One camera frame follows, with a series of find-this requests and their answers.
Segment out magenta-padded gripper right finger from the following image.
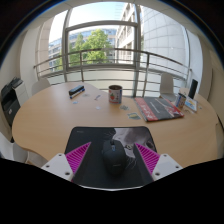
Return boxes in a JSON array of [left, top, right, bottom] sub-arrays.
[[134, 142, 183, 186]]

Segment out black stapler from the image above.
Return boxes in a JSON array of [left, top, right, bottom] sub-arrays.
[[68, 84, 86, 100]]

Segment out small blue and yellow card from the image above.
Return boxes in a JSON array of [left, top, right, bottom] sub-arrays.
[[126, 112, 142, 121]]

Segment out black cat-print mouse pad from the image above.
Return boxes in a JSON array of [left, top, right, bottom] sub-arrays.
[[64, 125, 158, 188]]

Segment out white chair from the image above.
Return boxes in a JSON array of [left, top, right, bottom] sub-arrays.
[[30, 78, 52, 97], [0, 131, 29, 164], [159, 72, 177, 101]]

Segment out black and white printer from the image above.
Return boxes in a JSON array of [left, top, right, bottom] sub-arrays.
[[0, 77, 24, 128]]

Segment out black cylinder speaker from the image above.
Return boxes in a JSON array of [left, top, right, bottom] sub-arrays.
[[188, 78, 199, 100]]

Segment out black computer mouse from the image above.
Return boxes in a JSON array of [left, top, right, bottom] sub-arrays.
[[101, 139, 128, 176]]

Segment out white cup with dark rim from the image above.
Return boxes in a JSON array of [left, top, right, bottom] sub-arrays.
[[108, 84, 123, 104]]

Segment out green tree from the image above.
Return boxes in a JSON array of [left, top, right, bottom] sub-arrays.
[[68, 29, 113, 66]]

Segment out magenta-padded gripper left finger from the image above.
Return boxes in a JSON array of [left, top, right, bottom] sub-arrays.
[[40, 142, 93, 183]]

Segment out red and grey magazine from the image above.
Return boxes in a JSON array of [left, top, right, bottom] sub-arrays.
[[133, 96, 185, 123]]

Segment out metal balcony railing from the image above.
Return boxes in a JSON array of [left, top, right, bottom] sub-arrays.
[[33, 48, 193, 98]]

